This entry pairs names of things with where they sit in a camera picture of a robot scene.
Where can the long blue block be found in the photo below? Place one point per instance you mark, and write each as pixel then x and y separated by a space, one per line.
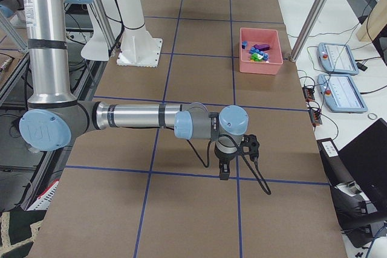
pixel 265 55

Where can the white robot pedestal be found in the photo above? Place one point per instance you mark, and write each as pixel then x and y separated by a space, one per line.
pixel 137 46

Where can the purple block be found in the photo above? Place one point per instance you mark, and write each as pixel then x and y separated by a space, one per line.
pixel 262 47

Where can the near teach pendant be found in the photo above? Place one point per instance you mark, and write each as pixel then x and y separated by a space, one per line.
pixel 340 94

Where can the teach pendant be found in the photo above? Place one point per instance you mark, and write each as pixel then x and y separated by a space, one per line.
pixel 340 94
pixel 337 58

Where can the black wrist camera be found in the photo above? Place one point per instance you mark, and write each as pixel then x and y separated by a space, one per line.
pixel 251 142

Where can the pink plastic box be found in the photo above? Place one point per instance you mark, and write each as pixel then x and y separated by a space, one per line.
pixel 260 36

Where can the black laptop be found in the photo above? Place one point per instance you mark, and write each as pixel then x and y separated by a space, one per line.
pixel 365 159

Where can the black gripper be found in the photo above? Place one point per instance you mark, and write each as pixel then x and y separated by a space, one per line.
pixel 224 159

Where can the aluminium frame post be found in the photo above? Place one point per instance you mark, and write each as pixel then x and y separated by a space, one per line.
pixel 308 25

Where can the far teach pendant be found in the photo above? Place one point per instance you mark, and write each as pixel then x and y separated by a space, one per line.
pixel 337 58

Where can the green block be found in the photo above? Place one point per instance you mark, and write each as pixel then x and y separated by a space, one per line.
pixel 256 57

